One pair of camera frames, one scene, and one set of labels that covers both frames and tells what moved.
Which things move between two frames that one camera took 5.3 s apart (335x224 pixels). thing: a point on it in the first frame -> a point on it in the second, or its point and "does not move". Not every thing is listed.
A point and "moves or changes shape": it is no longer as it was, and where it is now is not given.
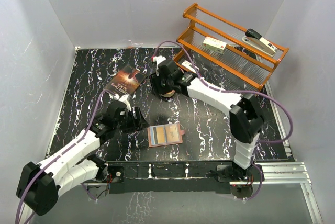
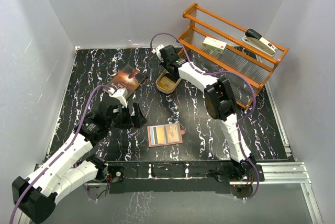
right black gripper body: (161, 85) -> (165, 65)
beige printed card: (172, 133) does not move
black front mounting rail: (179, 177) does not move
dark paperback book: (126, 81) does not move
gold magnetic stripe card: (158, 135) moves or changes shape
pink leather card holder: (165, 134) does not move
